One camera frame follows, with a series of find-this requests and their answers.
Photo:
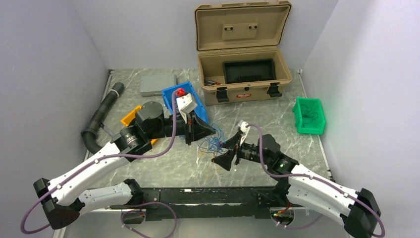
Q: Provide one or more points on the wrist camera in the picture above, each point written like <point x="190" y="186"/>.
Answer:
<point x="244" y="129"/>
<point x="186" y="103"/>

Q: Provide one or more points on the blue plastic bin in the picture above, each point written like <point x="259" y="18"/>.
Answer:
<point x="187" y="87"/>

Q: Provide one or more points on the grey plastic case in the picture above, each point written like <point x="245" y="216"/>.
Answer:
<point x="152" y="85"/>

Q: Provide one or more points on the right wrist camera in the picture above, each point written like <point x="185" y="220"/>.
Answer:
<point x="244" y="129"/>

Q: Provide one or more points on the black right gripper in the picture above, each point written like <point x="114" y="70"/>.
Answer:
<point x="225" y="160"/>

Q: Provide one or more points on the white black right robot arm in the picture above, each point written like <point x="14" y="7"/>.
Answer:
<point x="356" y="211"/>

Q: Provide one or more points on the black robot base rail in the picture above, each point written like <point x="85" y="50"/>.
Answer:
<point x="212" y="202"/>

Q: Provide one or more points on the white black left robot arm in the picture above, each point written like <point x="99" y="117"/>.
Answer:
<point x="67" y="197"/>

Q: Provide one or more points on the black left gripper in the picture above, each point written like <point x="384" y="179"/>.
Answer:
<point x="189" y="129"/>

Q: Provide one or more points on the tools inside toolbox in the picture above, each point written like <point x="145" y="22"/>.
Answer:
<point x="211" y="83"/>

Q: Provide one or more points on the tan open toolbox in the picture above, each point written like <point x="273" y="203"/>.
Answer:
<point x="241" y="31"/>

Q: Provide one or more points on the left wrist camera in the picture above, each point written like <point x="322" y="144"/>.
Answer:
<point x="186" y="103"/>

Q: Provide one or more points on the yellow plastic bin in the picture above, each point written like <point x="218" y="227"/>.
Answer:
<point x="126" y="120"/>

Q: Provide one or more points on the green plastic bin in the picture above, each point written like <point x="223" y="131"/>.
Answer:
<point x="309" y="116"/>

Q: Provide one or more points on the black tray in toolbox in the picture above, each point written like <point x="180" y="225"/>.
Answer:
<point x="249" y="71"/>

